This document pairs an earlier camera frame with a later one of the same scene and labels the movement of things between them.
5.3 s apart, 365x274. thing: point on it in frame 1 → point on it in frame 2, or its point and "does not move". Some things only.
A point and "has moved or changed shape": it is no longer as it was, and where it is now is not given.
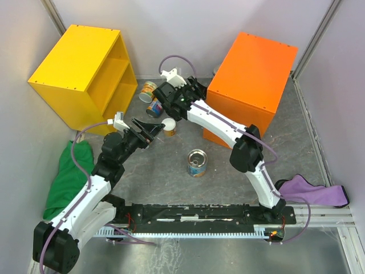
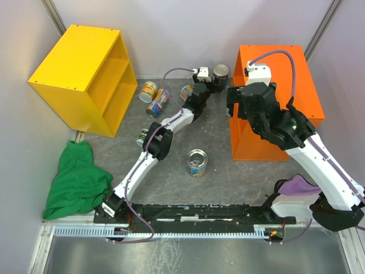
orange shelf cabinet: x=247 y=86 has moved or changed shape
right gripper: x=201 y=91 → x=234 y=96
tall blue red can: x=154 y=109 does not move
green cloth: x=69 y=178 does not move
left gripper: x=149 y=132 → x=215 y=88
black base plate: x=168 y=218 does not move
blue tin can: x=197 y=162 does not move
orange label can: x=146 y=94 does not move
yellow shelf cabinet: x=89 y=76 does not move
